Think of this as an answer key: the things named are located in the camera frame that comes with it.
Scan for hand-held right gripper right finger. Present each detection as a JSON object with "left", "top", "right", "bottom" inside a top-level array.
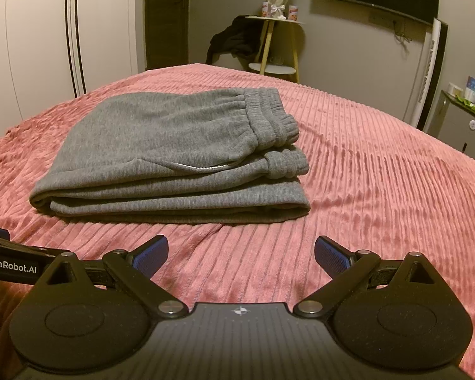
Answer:
[{"left": 292, "top": 235, "right": 441, "bottom": 320}]

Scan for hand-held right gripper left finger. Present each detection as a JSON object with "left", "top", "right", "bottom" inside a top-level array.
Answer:
[{"left": 43, "top": 234, "right": 189, "bottom": 320}]

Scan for grey pants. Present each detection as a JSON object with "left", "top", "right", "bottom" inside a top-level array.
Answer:
[{"left": 29, "top": 86, "right": 312, "bottom": 225}]

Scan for pink ribbed blanket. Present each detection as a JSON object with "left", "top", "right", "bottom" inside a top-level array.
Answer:
[{"left": 0, "top": 63, "right": 475, "bottom": 380}]

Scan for grey mini fridge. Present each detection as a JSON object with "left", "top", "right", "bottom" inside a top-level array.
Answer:
[{"left": 425, "top": 89, "right": 475, "bottom": 166}]

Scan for white wardrobe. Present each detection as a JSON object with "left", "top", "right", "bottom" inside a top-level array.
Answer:
[{"left": 0, "top": 0, "right": 148, "bottom": 145}]

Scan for round wooden side table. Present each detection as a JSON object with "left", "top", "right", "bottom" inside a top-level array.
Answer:
[{"left": 244, "top": 15, "right": 307, "bottom": 84}]

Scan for green packet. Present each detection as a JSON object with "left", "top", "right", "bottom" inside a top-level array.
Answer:
[{"left": 454, "top": 95, "right": 475, "bottom": 114}]

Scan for white tower fan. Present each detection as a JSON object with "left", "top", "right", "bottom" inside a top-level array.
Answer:
[{"left": 411, "top": 17, "right": 449, "bottom": 130}]

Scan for dark clothing heap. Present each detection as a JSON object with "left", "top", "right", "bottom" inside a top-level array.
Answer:
[{"left": 205, "top": 16, "right": 268, "bottom": 64}]

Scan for dark wooden door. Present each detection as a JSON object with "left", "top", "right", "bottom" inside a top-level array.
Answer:
[{"left": 144, "top": 0, "right": 191, "bottom": 73}]

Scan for black hanging cable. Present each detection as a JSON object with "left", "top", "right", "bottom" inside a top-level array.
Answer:
[{"left": 393, "top": 20, "right": 413, "bottom": 43}]

